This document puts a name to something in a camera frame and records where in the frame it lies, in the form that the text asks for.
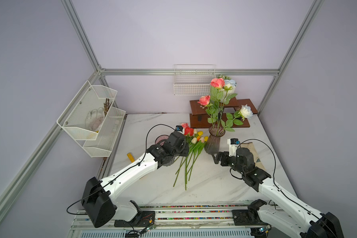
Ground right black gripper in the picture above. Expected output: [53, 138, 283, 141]
[211, 150, 245, 175]

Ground white tulip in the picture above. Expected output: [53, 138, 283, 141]
[173, 137, 199, 190]

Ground purple ribbed glass vase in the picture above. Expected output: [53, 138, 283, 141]
[204, 125, 225, 155]

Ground pink glass vase with ribbon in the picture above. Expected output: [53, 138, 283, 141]
[155, 135, 169, 146]

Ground large pink rose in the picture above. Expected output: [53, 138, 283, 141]
[181, 123, 190, 130]

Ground white blue rose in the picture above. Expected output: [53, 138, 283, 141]
[212, 77, 237, 131]

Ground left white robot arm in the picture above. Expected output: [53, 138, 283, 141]
[81, 131, 189, 228]

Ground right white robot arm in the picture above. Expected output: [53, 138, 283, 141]
[212, 148, 344, 238]

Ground orange tulip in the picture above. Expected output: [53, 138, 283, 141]
[186, 135, 208, 181]

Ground yellow tulip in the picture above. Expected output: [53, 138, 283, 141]
[184, 130, 204, 191]

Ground beige cloth with grey patches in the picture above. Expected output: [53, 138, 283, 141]
[242, 142, 266, 171]

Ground brown wooden tiered stand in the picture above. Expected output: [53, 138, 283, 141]
[189, 96, 259, 129]

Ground yellow object on table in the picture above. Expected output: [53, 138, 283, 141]
[127, 153, 135, 163]

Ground white pot with green plant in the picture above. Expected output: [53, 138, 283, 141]
[217, 74, 237, 98]

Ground glass item in shelf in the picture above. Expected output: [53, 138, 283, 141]
[85, 108, 105, 132]

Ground white two-tier mesh shelf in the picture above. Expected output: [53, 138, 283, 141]
[57, 81, 126, 158]

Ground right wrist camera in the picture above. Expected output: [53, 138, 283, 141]
[227, 138, 240, 157]

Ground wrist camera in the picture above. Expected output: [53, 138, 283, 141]
[175, 125, 184, 133]
[227, 138, 240, 157]

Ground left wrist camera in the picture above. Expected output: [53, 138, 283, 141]
[175, 125, 184, 133]

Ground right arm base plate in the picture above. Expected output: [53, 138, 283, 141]
[232, 209, 267, 226]

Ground white wire wall basket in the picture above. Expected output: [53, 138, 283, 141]
[174, 64, 216, 96]

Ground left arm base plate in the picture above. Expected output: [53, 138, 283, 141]
[114, 211, 156, 228]

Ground aluminium frame rails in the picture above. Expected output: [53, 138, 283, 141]
[0, 1, 324, 223]

